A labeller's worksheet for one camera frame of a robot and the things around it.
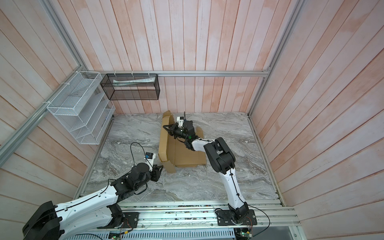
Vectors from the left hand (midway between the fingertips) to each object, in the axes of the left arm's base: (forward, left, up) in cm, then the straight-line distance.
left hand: (160, 169), depth 82 cm
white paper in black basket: (+44, +29, +26) cm, 59 cm away
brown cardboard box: (+15, -5, -8) cm, 18 cm away
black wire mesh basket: (+56, +26, +15) cm, 64 cm away
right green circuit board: (-29, -42, -9) cm, 52 cm away
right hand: (+24, +1, +8) cm, 26 cm away
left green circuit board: (-30, +20, -10) cm, 37 cm away
